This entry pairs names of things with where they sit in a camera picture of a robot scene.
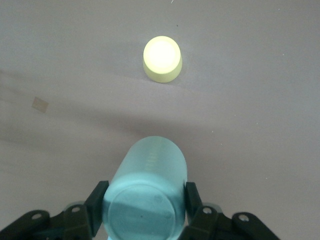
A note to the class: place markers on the yellow plastic cup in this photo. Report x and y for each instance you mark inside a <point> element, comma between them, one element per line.
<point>162,61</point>

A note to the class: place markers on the brown paper table cover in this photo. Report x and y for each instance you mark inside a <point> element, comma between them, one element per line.
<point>250,100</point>

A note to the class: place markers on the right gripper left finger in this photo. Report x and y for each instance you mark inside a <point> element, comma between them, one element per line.
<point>75,220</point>

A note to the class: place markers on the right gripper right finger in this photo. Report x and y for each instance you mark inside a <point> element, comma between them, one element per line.
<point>210,220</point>

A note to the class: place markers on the pale teal plastic cup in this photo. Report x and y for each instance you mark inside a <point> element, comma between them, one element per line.
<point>147,190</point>

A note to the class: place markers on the small brown tape square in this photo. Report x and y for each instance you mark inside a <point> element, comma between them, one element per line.
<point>40,105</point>

